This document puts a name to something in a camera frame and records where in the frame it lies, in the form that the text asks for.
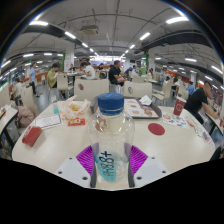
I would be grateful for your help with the white crumpled napkin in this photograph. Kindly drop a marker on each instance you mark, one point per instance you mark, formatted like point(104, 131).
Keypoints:
point(145, 100)

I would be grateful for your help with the white printed paper card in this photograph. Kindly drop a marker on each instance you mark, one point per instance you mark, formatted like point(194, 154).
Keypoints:
point(48, 121)

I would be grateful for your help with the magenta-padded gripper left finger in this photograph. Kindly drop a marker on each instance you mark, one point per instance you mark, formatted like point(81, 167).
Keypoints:
point(71, 171)

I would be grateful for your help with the red paper cup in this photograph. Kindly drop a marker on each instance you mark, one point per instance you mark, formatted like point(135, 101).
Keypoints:
point(179, 107)

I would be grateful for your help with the pink backpack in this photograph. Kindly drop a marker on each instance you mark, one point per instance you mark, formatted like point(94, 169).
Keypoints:
point(25, 116)

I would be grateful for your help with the clear plastic food bag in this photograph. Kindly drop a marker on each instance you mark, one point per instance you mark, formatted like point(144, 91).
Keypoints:
point(75, 108)

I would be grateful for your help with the ceiling air conditioner unit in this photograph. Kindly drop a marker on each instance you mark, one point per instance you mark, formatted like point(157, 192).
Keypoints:
point(89, 30)

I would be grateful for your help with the red box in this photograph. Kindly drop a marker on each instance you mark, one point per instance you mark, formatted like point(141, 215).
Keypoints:
point(31, 136)

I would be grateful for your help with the clear blue-capped water bottle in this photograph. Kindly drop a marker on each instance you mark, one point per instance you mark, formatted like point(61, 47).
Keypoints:
point(111, 133)

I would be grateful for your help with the small red sauce packet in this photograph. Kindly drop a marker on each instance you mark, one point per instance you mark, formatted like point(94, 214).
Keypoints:
point(76, 122)

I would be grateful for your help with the small clear bottle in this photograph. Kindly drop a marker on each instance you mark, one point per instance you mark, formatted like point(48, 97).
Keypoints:
point(55, 106)

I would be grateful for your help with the flat round red coaster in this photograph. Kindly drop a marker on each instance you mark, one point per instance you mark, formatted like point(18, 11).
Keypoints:
point(156, 129)

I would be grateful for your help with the ceiling lights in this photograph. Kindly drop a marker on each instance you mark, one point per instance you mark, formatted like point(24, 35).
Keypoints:
point(176, 20)

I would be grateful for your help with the person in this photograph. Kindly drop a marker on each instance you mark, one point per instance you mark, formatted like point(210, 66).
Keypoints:
point(196, 100)
point(89, 71)
point(16, 89)
point(51, 78)
point(115, 74)
point(32, 76)

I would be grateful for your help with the dark tray with paper menu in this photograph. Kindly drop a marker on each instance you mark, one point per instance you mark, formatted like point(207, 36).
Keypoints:
point(141, 111)

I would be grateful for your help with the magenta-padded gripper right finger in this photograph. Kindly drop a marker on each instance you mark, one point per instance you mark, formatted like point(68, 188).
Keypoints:
point(151, 171)

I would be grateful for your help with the beige chair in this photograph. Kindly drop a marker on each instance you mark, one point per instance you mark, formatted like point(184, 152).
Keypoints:
point(165, 91)
point(140, 89)
point(91, 89)
point(63, 82)

